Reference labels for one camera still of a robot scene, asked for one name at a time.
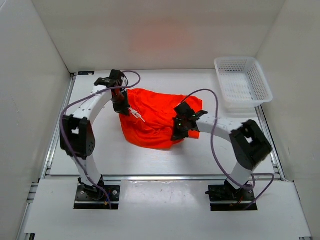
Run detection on orange shorts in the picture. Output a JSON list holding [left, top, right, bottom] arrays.
[[116, 87, 204, 151]]

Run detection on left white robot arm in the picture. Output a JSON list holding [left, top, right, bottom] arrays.
[[60, 69, 131, 200]]

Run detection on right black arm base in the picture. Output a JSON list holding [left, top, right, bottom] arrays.
[[205, 180, 258, 212]]

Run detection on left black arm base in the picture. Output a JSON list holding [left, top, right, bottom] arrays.
[[73, 177, 121, 210]]

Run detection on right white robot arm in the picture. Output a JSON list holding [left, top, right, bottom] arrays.
[[171, 102, 272, 200]]

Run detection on white plastic basket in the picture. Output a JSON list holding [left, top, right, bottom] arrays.
[[214, 56, 273, 112]]

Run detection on aluminium table rail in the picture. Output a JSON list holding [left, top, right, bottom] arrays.
[[103, 174, 227, 181]]

